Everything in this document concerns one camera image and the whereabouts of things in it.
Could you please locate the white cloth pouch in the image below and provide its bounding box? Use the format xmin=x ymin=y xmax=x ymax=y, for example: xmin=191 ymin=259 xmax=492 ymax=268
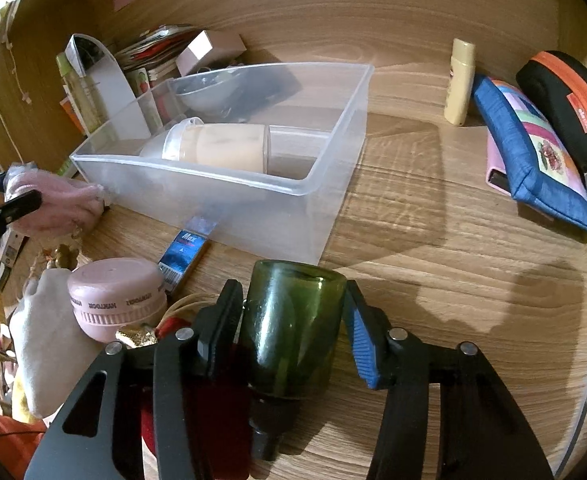
xmin=8 ymin=267 xmax=107 ymax=419

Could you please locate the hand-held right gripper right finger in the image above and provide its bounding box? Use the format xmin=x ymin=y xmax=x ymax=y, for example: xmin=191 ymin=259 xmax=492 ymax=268
xmin=342 ymin=280 xmax=554 ymax=480

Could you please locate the pink round device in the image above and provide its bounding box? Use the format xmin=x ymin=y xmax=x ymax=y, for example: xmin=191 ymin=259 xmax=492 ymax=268
xmin=67 ymin=258 xmax=167 ymax=344

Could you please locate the pink fluffy cloth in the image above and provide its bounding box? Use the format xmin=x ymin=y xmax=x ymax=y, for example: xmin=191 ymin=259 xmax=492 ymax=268
xmin=4 ymin=162 xmax=105 ymax=236

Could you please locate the white cardboard box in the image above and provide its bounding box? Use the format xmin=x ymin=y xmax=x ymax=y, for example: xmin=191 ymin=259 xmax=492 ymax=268
xmin=0 ymin=231 xmax=30 ymax=295

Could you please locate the pink flat case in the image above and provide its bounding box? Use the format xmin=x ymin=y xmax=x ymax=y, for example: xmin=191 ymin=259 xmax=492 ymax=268
xmin=486 ymin=135 xmax=515 ymax=196

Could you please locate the black object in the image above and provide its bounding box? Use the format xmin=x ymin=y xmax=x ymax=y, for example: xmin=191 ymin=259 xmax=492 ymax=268
xmin=233 ymin=67 xmax=304 ymax=123

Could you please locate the green tube bottle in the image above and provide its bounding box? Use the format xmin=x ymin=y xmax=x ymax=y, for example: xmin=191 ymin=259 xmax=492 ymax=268
xmin=56 ymin=52 xmax=101 ymax=136

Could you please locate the clear plastic storage bin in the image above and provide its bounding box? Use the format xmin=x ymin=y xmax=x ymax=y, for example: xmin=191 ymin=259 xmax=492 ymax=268
xmin=70 ymin=61 xmax=375 ymax=267

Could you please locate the blue fabric pouch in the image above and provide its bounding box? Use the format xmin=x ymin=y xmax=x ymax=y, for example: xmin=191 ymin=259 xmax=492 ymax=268
xmin=472 ymin=75 xmax=587 ymax=244

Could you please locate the white curved holder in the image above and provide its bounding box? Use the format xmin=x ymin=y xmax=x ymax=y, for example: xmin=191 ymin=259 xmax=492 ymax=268
xmin=66 ymin=33 xmax=136 ymax=136

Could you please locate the small pink white box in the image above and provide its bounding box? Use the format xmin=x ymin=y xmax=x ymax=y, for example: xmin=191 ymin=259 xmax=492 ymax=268
xmin=176 ymin=30 xmax=247 ymax=77

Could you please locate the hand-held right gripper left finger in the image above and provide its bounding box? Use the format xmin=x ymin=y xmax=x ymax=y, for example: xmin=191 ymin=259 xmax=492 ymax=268
xmin=23 ymin=279 xmax=244 ymax=480

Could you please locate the stack of colourful packets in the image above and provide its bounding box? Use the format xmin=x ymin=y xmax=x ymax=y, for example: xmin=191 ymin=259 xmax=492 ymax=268
xmin=116 ymin=24 xmax=204 ymax=131

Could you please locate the orange cloth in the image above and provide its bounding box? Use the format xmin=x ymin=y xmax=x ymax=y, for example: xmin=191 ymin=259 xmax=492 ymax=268
xmin=0 ymin=400 xmax=49 ymax=480

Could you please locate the red ornament with gold ribbon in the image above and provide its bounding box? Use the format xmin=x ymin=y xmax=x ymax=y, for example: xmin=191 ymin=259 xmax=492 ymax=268
xmin=114 ymin=294 xmax=252 ymax=478

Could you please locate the clear bottle with beige contents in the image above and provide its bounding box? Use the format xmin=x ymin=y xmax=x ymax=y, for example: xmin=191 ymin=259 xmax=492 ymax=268
xmin=140 ymin=116 xmax=272 ymax=177

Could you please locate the pale yellow bottle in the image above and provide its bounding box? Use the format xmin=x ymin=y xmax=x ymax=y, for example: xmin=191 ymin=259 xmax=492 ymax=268
xmin=443 ymin=38 xmax=477 ymax=126

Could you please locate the orange box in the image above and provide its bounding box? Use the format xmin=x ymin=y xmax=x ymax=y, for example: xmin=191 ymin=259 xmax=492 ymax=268
xmin=60 ymin=94 xmax=88 ymax=137

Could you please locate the clear plastic bowl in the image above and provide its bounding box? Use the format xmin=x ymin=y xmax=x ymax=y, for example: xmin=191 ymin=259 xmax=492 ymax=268
xmin=173 ymin=67 xmax=244 ymax=116

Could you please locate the black orange zip case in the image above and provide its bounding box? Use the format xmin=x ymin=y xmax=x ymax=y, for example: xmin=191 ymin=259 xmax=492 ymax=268
xmin=516 ymin=51 xmax=587 ymax=204

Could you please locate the green glass bottle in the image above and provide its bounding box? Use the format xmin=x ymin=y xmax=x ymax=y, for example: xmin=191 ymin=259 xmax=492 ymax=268
xmin=236 ymin=259 xmax=349 ymax=463

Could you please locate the blue battery pack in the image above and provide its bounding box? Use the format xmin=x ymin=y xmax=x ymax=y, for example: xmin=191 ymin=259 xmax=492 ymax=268
xmin=158 ymin=230 xmax=212 ymax=294

